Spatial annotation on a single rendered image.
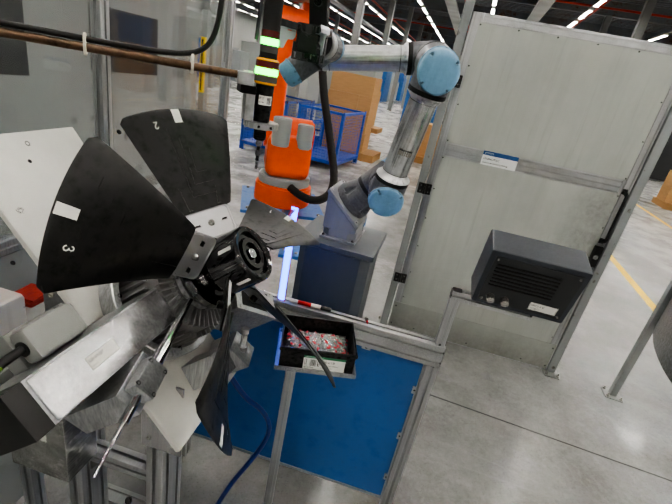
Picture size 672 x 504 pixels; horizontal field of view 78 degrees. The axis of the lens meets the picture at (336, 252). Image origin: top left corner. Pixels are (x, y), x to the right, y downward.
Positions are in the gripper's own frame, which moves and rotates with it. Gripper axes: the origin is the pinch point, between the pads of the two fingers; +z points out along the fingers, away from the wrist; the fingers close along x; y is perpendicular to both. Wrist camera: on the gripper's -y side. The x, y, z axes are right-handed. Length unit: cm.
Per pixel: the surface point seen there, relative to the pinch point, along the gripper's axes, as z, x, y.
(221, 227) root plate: 22.1, 3.3, 41.6
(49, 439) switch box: 43, 29, 92
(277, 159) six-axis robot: -342, 117, 107
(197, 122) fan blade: 12.0, 15.6, 23.5
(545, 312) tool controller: -17, -77, 59
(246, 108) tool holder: 19.0, 1.7, 17.5
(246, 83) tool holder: 19.2, 2.0, 13.1
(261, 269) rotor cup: 25, -7, 47
